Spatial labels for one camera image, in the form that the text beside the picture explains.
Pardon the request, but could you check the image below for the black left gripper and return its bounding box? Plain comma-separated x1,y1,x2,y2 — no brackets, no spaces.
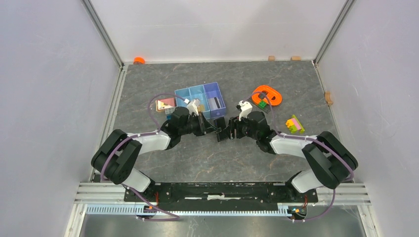
179,112,218,136

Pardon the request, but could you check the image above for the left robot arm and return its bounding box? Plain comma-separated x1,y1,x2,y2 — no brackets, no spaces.
91,107,222,201

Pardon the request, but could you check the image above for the wooden arch piece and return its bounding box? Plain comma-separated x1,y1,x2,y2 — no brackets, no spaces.
324,91,334,106

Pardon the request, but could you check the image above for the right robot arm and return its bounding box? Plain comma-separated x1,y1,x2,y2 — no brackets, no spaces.
221,111,358,201

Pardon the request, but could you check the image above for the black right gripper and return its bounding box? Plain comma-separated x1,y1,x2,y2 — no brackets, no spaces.
222,111,259,141

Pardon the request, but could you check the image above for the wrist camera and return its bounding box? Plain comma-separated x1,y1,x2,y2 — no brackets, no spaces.
237,100,252,121
184,98,201,116

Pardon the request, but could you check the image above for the black card holder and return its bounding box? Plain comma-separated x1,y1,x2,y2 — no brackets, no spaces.
214,117,230,142

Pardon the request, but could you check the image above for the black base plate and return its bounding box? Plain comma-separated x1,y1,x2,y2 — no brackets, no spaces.
142,182,318,211

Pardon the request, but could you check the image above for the orange round cap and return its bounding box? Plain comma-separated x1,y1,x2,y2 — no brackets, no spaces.
133,57,145,64

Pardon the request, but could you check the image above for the multicolour brick stack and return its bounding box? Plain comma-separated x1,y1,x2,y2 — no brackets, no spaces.
285,115,305,134

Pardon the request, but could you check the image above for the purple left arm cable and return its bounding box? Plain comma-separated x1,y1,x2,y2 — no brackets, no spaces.
100,93,191,222

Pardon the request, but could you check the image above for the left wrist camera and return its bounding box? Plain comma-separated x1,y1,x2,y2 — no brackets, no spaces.
184,98,201,116

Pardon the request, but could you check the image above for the blue three-compartment tray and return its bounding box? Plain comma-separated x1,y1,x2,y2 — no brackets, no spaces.
174,82,226,119

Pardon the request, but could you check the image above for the pink and orange block toy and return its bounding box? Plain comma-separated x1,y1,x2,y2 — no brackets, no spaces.
155,97,176,112

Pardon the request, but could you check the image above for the orange oval ring toy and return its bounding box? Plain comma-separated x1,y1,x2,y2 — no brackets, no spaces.
251,85,283,106

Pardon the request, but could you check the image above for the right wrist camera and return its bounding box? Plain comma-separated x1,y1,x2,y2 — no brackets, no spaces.
237,100,252,121

